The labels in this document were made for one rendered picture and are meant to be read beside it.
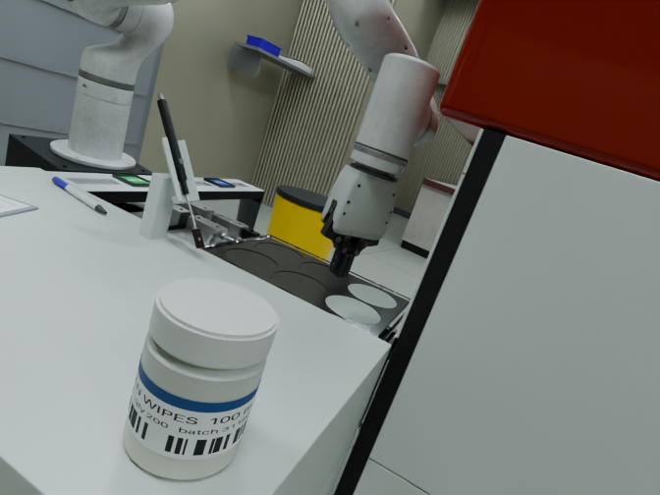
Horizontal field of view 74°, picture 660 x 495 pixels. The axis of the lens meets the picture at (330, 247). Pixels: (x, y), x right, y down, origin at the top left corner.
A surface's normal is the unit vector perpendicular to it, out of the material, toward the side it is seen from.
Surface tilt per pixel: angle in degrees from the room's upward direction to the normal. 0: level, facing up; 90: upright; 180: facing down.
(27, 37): 90
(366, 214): 94
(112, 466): 0
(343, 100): 90
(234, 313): 0
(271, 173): 90
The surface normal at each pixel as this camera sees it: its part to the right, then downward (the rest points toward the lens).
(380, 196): 0.50, 0.40
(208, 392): 0.28, 0.34
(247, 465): 0.32, -0.91
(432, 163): -0.52, 0.06
